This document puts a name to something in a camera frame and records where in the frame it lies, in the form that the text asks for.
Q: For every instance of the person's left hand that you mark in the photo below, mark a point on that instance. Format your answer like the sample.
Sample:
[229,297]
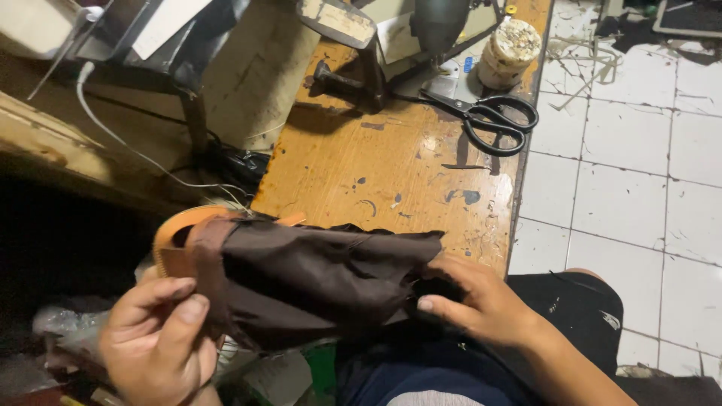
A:
[152,349]

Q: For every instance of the person's right hand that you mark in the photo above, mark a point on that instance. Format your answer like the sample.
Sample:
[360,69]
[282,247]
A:
[493,313]

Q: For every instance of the dark brown fabric bag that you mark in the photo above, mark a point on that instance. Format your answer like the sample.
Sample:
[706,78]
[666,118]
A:
[316,282]

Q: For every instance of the person's black shorts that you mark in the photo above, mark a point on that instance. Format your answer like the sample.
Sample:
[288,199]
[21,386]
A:
[564,316]

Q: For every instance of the clear plastic bag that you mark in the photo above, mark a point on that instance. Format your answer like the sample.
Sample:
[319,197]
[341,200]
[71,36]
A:
[70,327]

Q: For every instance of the person's navy shirt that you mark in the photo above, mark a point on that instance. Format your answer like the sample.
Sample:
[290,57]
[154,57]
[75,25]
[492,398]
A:
[417,380]

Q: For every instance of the green container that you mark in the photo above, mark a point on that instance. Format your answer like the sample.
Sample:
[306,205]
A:
[322,369]

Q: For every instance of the black cloth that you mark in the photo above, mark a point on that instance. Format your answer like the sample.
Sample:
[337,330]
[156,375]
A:
[671,392]

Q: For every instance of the black plastic bag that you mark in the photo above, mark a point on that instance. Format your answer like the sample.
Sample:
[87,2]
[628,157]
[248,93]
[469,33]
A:
[240,166]

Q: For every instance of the small blue clip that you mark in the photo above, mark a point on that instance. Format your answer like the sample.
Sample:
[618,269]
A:
[468,64]

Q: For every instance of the cream thread spool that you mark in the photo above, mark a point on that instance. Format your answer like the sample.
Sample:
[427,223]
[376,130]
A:
[507,53]

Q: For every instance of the pale strip scraps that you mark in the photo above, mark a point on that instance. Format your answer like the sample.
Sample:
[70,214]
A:
[586,62]

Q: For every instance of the industrial sewing machine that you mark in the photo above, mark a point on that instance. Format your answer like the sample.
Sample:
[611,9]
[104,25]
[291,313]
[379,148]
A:
[395,39]

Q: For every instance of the metal stand with black cover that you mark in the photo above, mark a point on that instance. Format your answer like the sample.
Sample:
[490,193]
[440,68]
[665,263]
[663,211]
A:
[158,39]

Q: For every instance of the black floor mat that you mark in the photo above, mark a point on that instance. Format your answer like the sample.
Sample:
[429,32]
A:
[691,17]

